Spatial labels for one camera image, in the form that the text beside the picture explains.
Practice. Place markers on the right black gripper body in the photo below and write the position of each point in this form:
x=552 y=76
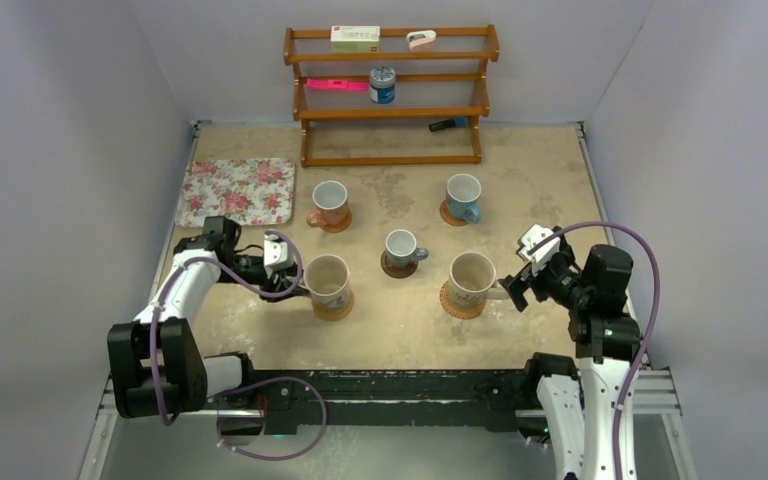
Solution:
x=556 y=279

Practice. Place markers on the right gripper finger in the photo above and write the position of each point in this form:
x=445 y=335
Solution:
x=519 y=300
x=517 y=283

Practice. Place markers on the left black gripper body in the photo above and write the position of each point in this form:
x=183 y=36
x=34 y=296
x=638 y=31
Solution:
x=244 y=264

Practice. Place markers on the tall cream mug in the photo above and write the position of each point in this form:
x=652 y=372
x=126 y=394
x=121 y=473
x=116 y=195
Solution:
x=327 y=277

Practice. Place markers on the cream mug with plant print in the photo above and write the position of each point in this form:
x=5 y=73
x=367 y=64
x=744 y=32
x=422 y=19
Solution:
x=472 y=277

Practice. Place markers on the woven rattan coaster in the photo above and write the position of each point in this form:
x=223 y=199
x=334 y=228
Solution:
x=337 y=315
x=467 y=313

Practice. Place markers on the smooth wooden coaster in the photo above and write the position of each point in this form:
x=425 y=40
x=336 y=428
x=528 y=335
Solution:
x=448 y=218
x=343 y=225

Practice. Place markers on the dark brown wooden coaster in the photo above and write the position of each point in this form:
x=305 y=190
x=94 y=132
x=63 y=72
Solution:
x=396 y=272

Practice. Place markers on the blue mug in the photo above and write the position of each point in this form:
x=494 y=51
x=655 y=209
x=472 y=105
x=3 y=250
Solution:
x=462 y=194

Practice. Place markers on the small grey white mug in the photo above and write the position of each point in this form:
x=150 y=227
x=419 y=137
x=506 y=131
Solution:
x=402 y=250

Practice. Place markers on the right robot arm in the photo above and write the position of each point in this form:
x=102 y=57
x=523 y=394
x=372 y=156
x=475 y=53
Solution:
x=582 y=397

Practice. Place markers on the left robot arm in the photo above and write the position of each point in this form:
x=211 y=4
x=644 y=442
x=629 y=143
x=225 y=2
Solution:
x=156 y=367

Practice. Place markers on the floral pattern tray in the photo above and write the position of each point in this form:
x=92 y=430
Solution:
x=249 y=191

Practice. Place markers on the black blue marker pen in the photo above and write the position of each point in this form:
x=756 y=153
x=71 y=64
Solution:
x=457 y=122

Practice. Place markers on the pink highlighter marker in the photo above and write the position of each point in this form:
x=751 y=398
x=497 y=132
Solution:
x=336 y=85

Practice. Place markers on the wooden three-tier shelf rack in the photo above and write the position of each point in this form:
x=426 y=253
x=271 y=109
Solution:
x=478 y=107

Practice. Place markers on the blue white lidded jar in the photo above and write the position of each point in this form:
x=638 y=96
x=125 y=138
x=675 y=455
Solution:
x=381 y=85

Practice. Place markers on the white green cardboard box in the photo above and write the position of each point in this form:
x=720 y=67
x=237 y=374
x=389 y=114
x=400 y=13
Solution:
x=346 y=39

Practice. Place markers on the pink white small device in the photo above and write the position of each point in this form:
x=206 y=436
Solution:
x=421 y=40

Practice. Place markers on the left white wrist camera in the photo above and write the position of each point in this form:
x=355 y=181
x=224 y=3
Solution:
x=277 y=256

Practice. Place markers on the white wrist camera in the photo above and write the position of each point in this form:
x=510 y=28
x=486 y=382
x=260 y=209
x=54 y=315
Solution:
x=537 y=246
x=277 y=256

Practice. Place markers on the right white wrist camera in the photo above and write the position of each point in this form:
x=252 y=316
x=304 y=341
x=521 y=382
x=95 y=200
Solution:
x=537 y=246

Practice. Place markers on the black aluminium base frame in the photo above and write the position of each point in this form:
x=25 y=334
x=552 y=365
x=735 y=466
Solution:
x=389 y=423

